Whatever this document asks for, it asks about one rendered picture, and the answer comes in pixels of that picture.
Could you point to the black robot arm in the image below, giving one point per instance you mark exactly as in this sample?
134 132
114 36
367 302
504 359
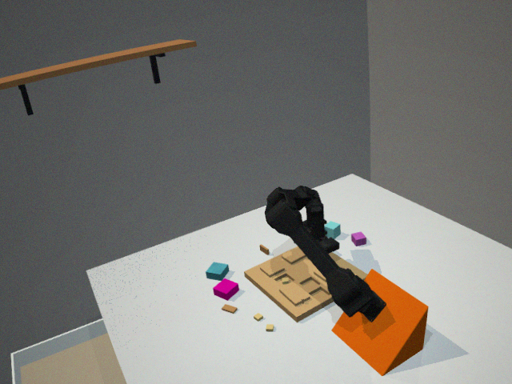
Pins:
347 290

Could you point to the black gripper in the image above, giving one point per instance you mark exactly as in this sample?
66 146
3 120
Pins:
328 244

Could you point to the magenta square block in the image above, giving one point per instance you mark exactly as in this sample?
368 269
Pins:
226 289

